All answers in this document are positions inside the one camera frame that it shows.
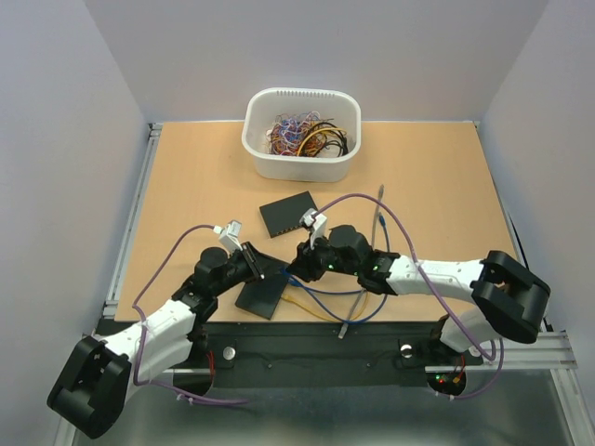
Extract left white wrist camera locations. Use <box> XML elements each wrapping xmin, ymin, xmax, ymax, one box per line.
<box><xmin>213</xmin><ymin>220</ymin><xmax>242</xmax><ymax>254</ymax></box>

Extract grey ethernet cable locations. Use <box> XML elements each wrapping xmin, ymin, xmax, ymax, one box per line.
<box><xmin>337</xmin><ymin>184</ymin><xmax>387</xmax><ymax>340</ymax></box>

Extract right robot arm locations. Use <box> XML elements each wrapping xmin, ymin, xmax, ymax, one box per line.
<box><xmin>287</xmin><ymin>225</ymin><xmax>550</xmax><ymax>362</ymax></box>

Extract tangled coloured wires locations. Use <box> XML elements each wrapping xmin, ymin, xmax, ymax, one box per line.
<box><xmin>262</xmin><ymin>108</ymin><xmax>351</xmax><ymax>158</ymax></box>

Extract yellow ethernet cable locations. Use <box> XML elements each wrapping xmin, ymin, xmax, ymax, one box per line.
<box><xmin>283</xmin><ymin>290</ymin><xmax>371</xmax><ymax>322</ymax></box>

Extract white plastic tub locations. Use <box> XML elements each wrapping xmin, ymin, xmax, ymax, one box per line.
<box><xmin>242</xmin><ymin>87</ymin><xmax>362</xmax><ymax>182</ymax></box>

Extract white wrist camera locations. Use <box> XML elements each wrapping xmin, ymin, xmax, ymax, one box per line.
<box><xmin>299</xmin><ymin>208</ymin><xmax>327</xmax><ymax>250</ymax></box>
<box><xmin>213</xmin><ymin>220</ymin><xmax>242</xmax><ymax>254</ymax></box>

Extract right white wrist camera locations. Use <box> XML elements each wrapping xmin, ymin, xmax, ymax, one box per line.
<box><xmin>299</xmin><ymin>208</ymin><xmax>327</xmax><ymax>250</ymax></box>

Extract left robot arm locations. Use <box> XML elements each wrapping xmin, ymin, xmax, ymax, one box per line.
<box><xmin>46</xmin><ymin>243</ymin><xmax>276</xmax><ymax>439</ymax></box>

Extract black network switch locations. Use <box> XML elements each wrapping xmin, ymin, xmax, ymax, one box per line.
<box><xmin>259</xmin><ymin>191</ymin><xmax>317</xmax><ymax>238</ymax></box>
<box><xmin>234</xmin><ymin>260</ymin><xmax>288</xmax><ymax>321</ymax></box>

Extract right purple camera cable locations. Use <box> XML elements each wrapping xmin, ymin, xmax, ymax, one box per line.
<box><xmin>311</xmin><ymin>192</ymin><xmax>506</xmax><ymax>403</ymax></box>

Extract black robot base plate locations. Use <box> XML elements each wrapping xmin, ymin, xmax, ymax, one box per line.
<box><xmin>173</xmin><ymin>321</ymin><xmax>482</xmax><ymax>399</ymax></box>

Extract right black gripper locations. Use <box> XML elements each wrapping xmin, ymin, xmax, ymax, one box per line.
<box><xmin>284</xmin><ymin>232</ymin><xmax>360</xmax><ymax>282</ymax></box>

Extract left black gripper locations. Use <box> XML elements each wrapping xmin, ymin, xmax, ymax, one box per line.
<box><xmin>213</xmin><ymin>241</ymin><xmax>283</xmax><ymax>297</ymax></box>

